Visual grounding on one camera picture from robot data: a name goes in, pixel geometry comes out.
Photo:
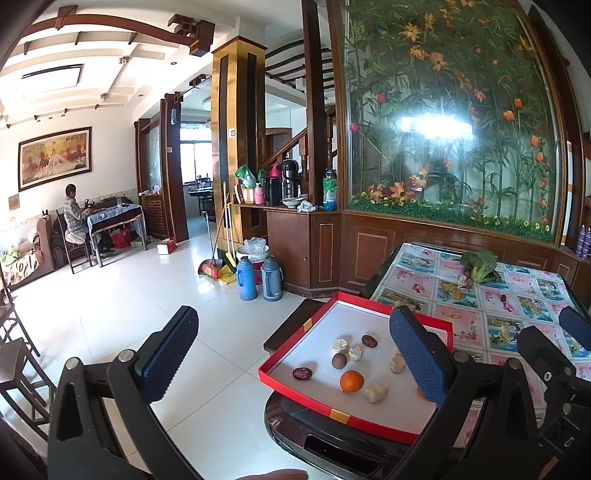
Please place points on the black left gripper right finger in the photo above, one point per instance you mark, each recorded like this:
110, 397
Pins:
484, 424

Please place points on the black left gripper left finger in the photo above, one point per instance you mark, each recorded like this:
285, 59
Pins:
82, 443

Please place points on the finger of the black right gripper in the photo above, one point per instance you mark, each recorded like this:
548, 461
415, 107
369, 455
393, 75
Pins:
576, 326
543, 356

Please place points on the orange tangerine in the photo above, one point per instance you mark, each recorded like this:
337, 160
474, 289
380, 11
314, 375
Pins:
351, 381

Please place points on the dark red jujube date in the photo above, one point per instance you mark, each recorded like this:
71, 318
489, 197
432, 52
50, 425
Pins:
369, 341

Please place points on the red white shallow box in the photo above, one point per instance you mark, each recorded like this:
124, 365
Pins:
400, 417

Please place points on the brown kiwi fruit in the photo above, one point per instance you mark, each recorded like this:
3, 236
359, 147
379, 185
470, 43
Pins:
339, 360

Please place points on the left hand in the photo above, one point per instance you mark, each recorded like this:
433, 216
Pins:
282, 474

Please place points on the purple spray bottle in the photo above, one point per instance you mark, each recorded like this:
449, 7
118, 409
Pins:
580, 241
586, 244

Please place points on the colourful fruit print tablecloth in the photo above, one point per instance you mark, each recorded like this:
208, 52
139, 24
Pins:
432, 281

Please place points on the wooden chair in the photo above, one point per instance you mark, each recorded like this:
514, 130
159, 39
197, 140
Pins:
25, 386

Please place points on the green bok choy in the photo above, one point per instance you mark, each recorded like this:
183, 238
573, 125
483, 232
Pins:
481, 266

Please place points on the seated person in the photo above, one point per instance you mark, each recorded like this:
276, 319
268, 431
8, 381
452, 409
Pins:
75, 218

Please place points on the far table with cloth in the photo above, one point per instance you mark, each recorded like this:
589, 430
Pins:
114, 217

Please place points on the wooden low cabinet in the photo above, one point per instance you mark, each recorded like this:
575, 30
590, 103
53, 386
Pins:
323, 252

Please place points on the flower bamboo glass screen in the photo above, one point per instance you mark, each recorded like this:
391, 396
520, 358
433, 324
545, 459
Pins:
450, 115

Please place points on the grey blue thermos flask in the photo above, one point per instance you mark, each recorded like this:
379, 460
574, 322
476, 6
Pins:
272, 277

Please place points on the green label water bottle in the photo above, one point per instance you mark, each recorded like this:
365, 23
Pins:
330, 186

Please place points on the framed horse painting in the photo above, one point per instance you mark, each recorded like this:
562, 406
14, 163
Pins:
51, 157

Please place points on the black thermos pot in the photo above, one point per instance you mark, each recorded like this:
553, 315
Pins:
290, 179

